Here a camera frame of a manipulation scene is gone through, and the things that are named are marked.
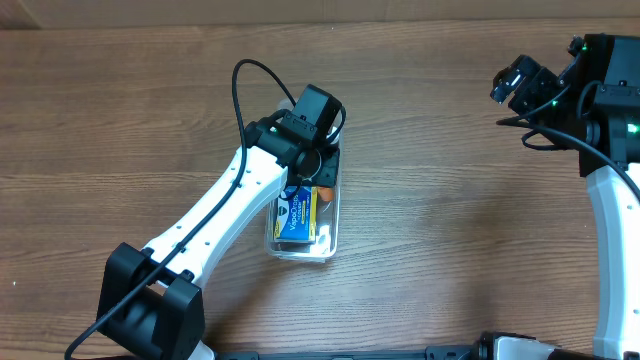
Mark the left black cable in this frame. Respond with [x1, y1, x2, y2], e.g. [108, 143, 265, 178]
[63, 58, 347, 360]

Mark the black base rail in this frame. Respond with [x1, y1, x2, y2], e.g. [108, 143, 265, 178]
[214, 345, 475, 360]

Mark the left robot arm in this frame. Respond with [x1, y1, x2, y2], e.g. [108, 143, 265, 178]
[97, 122, 343, 359]

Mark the blue yellow VapoDrops box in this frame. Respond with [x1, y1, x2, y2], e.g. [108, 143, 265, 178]
[274, 186, 318, 244]

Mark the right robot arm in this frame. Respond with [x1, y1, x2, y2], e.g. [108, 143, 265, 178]
[490, 34, 639, 359]

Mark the orange bottle white cap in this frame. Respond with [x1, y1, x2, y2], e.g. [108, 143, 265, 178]
[317, 187, 335, 203]

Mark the clear plastic container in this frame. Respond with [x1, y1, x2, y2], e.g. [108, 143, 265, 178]
[265, 136, 343, 263]

